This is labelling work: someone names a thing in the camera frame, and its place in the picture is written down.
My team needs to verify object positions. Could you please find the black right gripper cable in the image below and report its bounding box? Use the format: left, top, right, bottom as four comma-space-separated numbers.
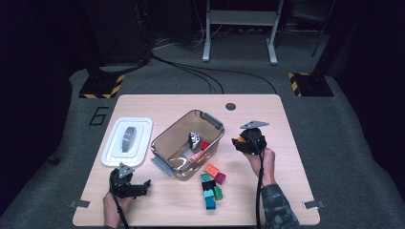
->
246, 133, 267, 229

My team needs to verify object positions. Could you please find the salmon pink toy block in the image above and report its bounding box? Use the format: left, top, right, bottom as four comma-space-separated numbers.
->
187, 150, 206, 164

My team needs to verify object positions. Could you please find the white lid with grey handle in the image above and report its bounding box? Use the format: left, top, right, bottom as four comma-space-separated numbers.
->
100, 116, 154, 169

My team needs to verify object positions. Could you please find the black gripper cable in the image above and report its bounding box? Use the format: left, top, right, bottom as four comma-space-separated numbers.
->
109, 177, 131, 229
246, 133, 267, 229

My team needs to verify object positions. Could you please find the dark cyan sloped toy block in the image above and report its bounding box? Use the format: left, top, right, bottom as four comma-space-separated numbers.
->
204, 197, 218, 211

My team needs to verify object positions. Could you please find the white metal stand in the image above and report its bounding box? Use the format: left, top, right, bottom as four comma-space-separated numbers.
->
202, 0, 285, 66

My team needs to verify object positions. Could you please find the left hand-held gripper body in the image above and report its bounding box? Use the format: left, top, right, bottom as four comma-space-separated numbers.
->
109, 162, 146, 199

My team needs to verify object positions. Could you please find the red-orange toy block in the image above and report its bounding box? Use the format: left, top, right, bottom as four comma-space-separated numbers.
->
204, 163, 221, 177

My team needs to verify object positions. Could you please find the transparent brown storage box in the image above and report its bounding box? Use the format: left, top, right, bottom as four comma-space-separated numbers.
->
150, 109, 226, 182

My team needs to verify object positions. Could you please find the dark equipment cabinet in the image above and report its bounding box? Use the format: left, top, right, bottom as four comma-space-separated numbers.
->
80, 0, 151, 66

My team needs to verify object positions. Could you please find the black and white toy figure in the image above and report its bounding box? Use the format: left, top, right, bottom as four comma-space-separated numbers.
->
187, 132, 202, 150

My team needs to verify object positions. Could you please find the black floor cable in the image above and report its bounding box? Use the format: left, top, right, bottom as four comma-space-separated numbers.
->
151, 53, 224, 95
176, 63, 277, 94

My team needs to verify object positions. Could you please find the striped black stand base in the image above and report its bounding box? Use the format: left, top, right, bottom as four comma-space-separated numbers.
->
288, 72, 335, 97
78, 73, 126, 100

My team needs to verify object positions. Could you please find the person's left hand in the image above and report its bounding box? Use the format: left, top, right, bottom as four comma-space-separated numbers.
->
102, 191, 137, 229

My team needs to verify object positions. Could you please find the grey tape piece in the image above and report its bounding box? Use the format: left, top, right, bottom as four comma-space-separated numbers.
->
302, 199, 326, 210
69, 199, 91, 209

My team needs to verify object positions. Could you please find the person's right hand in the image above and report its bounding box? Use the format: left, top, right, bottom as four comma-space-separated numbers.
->
245, 147, 277, 188

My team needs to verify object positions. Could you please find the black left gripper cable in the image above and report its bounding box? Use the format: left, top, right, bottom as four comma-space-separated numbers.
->
109, 177, 131, 229

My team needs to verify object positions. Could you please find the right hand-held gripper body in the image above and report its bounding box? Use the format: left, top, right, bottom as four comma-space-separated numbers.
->
239, 119, 270, 156

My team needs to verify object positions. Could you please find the white floor cable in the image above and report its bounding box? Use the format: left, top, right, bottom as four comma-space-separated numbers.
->
152, 30, 224, 51

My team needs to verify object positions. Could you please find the black toy block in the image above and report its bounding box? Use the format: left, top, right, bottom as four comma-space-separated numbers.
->
201, 179, 217, 192

